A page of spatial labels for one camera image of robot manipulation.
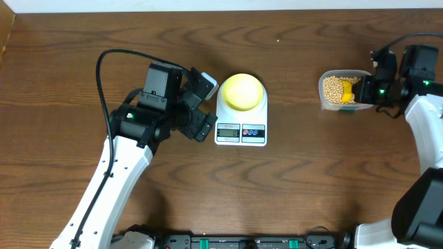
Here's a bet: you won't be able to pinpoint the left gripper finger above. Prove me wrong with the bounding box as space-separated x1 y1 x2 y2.
192 109 217 142
188 67 210 106

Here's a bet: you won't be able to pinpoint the yellow measuring scoop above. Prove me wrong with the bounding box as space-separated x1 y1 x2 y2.
338 80 353 103

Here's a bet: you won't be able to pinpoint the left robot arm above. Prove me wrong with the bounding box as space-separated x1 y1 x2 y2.
51 62 218 248

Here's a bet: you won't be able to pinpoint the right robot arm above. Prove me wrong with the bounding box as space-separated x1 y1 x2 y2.
352 45 442 249

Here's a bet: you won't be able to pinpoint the white digital kitchen scale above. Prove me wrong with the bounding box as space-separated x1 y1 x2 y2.
214 84 268 147

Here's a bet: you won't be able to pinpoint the yellow plastic bowl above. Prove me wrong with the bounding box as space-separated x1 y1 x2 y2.
221 73 264 111

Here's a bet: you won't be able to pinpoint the clear plastic container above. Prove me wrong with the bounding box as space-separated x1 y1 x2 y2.
318 70 372 111

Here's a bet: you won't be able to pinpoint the green tape piece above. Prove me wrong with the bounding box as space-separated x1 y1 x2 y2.
338 109 355 114

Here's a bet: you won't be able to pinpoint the soybeans in container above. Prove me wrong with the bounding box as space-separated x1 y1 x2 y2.
323 76 359 104

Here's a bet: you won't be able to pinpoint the wooden side panel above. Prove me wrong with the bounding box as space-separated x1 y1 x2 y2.
0 0 16 61

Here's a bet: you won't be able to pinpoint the right black cable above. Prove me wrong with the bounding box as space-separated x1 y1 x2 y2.
372 31 443 120

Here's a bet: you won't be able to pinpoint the black cable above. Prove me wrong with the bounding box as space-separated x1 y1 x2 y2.
372 31 443 120
69 48 191 249

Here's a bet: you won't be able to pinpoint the left black cable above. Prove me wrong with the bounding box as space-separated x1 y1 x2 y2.
69 48 191 249

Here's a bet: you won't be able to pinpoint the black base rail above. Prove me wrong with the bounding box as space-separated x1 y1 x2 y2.
110 233 354 249

